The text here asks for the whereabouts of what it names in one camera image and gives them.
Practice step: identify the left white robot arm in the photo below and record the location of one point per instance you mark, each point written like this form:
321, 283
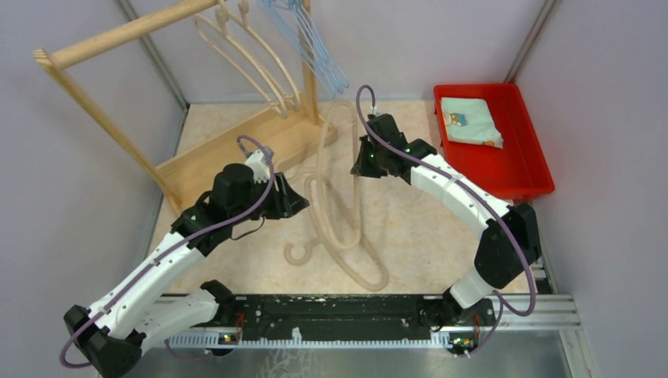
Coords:
114, 332

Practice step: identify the folded light green cloth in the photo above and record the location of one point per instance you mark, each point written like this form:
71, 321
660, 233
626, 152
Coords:
470, 121

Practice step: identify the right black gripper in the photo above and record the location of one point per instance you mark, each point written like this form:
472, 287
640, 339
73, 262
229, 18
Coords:
365, 169

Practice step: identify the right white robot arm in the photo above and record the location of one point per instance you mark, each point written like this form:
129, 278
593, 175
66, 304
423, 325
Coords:
509, 236

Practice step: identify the red plastic bin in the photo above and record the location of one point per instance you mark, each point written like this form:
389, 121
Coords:
517, 171

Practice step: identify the white cable duct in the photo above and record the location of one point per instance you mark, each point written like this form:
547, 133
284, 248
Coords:
216, 340

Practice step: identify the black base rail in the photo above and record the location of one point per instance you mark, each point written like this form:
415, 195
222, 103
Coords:
349, 318

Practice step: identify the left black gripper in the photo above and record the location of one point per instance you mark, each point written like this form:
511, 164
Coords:
287, 202

